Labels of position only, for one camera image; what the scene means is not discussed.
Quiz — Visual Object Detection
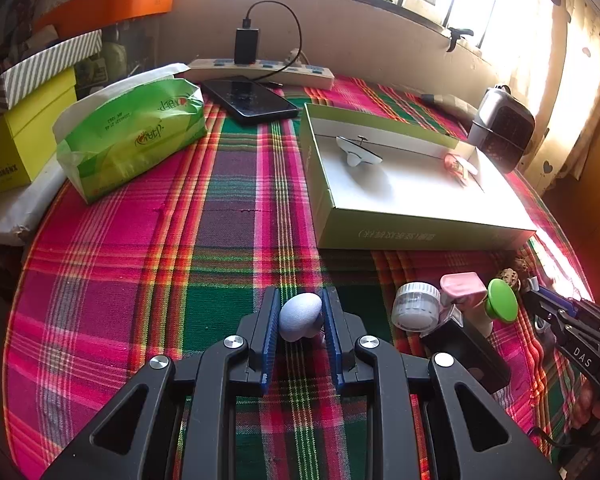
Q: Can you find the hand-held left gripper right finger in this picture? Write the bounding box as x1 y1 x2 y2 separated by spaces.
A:
320 287 566 480

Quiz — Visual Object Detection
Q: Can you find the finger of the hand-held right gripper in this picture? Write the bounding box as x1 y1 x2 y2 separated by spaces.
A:
521 292 573 343
527 277 583 313

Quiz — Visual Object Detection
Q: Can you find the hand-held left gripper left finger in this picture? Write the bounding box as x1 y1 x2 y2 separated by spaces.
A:
40 287 281 480

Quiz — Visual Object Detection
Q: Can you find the blue-grey mushroom-shaped figurine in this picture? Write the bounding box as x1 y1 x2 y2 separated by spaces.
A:
278 292 327 346

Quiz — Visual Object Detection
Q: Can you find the pink box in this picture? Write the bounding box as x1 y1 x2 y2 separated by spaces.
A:
439 272 488 321

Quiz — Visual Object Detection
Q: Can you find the black rectangular box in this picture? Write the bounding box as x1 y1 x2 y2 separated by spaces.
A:
419 307 512 395

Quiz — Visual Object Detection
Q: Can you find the white jar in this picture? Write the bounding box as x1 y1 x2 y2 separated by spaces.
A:
391 281 442 333

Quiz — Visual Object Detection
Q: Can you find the green cardboard box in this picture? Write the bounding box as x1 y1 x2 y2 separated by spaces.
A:
298 102 537 251

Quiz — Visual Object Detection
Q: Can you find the person's right hand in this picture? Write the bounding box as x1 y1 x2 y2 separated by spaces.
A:
572 377 600 433

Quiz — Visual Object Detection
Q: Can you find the green mushroom-shaped figurine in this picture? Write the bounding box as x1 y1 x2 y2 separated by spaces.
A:
472 278 519 338

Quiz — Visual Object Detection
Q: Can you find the plaid cloth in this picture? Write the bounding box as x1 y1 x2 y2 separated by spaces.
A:
2 74 596 480

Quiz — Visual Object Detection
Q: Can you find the small pink packet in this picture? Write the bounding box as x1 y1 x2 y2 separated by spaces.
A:
444 152 481 186

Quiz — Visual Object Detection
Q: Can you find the grey fan heater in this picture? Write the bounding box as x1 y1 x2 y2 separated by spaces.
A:
467 85 537 174

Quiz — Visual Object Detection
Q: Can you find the white mushroom-shaped figurine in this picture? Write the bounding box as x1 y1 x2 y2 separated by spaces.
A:
335 135 383 167

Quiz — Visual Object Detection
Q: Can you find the black smartphone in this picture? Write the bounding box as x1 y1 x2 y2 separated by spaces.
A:
200 76 301 126

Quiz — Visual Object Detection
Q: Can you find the patterned curtain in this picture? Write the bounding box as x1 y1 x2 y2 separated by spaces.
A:
530 0 600 196

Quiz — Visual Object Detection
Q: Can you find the green tissue pack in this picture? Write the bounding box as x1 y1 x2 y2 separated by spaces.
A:
52 62 207 205

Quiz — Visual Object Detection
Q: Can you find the white power strip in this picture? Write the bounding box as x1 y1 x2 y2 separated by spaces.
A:
186 57 336 92

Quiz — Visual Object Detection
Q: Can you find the white plug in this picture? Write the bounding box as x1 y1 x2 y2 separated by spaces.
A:
282 48 311 68

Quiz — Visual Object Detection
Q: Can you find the black charger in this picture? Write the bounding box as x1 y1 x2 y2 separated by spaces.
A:
234 27 261 67

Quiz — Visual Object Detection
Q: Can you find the white package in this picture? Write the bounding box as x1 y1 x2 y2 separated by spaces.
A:
0 160 68 247

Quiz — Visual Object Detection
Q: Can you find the yellow box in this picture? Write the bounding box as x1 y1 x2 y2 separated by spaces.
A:
0 67 78 200

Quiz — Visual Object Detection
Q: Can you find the glass container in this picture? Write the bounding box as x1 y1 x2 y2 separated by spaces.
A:
100 12 163 86

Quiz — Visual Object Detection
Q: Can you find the striped box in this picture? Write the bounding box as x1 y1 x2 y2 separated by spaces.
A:
0 29 103 121

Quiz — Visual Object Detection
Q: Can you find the orange box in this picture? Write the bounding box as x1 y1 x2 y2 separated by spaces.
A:
32 0 176 36

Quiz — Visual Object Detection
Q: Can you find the black charger cable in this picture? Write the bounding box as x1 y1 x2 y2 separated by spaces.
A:
240 1 303 86

